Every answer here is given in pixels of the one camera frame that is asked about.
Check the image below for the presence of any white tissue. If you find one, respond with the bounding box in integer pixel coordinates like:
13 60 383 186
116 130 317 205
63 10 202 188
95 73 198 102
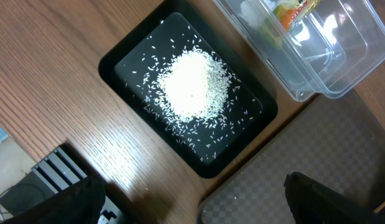
239 0 277 29

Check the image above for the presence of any black plastic tray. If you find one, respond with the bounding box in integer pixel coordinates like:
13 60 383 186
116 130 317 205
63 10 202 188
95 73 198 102
98 1 278 179

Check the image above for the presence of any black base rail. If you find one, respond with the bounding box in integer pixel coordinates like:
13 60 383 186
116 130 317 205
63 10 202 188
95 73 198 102
0 144 136 224

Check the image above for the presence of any clear plastic bin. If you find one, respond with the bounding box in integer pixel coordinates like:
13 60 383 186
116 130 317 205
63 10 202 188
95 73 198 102
216 0 385 102

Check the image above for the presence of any pile of white rice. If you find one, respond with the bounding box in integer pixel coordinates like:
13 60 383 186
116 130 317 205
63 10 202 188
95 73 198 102
123 20 258 162

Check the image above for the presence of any green snack wrapper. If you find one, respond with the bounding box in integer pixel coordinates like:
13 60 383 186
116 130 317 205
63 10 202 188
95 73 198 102
261 0 321 49

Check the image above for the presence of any brown serving tray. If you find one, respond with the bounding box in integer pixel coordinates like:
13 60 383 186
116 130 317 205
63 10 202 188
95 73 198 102
197 91 385 223

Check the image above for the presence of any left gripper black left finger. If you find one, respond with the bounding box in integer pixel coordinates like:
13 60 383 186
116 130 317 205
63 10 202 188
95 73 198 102
5 174 106 224

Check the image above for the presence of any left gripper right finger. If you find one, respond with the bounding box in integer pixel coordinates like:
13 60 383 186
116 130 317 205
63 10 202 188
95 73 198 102
284 172 385 224

